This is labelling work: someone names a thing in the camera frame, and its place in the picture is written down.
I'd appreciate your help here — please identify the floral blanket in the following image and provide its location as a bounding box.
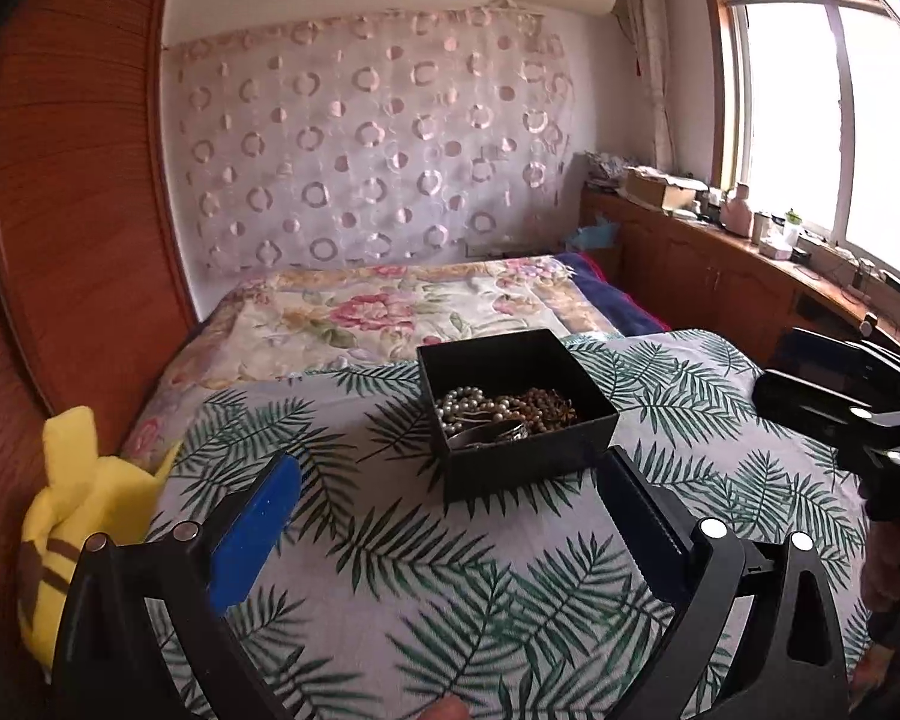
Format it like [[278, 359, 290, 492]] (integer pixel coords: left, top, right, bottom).
[[118, 255, 625, 460]]

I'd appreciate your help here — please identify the person's left hand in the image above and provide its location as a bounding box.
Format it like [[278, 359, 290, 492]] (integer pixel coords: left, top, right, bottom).
[[420, 696, 475, 720]]

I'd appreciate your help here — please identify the yellow plush toy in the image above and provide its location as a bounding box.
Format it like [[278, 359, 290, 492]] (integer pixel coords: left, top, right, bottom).
[[15, 406, 186, 670]]

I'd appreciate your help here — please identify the circle pattern sheer curtain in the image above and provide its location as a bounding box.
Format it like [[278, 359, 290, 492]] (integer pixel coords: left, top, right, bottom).
[[160, 3, 580, 276]]

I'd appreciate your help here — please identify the wooden wardrobe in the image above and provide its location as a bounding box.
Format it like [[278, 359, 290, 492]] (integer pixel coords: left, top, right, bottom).
[[0, 0, 201, 691]]

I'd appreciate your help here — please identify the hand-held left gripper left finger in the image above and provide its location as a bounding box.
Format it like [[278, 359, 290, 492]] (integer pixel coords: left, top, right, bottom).
[[49, 453, 303, 720]]

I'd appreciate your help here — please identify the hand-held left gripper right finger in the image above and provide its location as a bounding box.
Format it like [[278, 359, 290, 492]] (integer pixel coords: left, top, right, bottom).
[[597, 445, 853, 720]]

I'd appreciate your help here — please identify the leaf print bedsheet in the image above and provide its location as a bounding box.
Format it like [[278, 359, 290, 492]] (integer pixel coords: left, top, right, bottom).
[[145, 328, 872, 720]]

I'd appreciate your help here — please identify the black jewelry box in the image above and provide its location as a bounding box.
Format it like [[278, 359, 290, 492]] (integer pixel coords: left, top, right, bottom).
[[415, 327, 620, 506]]

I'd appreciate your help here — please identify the brown bead bracelet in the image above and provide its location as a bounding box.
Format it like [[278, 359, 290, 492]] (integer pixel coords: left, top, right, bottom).
[[505, 385, 580, 434]]

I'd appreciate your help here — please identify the cardboard box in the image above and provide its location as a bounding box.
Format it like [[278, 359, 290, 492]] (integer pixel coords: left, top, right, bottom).
[[618, 166, 699, 213]]

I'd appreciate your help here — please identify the window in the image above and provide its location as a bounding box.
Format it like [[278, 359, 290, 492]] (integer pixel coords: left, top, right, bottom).
[[700, 0, 900, 272]]

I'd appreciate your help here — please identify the pile of clutter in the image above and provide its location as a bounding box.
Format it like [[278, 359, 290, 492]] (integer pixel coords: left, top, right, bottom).
[[583, 151, 652, 190]]

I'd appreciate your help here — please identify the white window curtain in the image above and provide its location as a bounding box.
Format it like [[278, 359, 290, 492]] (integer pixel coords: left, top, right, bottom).
[[618, 0, 681, 175]]

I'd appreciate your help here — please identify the white pearl necklace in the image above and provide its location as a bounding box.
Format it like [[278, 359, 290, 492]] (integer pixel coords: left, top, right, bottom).
[[433, 385, 512, 430]]

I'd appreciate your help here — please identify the silver bangle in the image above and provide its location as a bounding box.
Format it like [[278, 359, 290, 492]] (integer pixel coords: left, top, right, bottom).
[[445, 418, 531, 452]]

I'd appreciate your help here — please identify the blue blanket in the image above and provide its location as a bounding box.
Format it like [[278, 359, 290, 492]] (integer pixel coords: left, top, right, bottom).
[[553, 250, 674, 340]]

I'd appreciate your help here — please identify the pink bottle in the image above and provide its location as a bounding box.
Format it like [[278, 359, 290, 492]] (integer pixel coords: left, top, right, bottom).
[[721, 183, 754, 236]]

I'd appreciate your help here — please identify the person's right hand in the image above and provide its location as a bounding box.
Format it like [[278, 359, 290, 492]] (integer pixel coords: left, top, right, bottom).
[[866, 522, 900, 616]]

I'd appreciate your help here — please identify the wooden cabinet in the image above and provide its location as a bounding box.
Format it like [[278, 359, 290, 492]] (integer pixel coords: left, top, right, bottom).
[[576, 184, 900, 387]]

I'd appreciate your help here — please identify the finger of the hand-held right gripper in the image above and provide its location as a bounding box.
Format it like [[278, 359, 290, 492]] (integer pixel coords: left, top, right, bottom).
[[751, 370, 900, 460], [776, 326, 900, 392]]

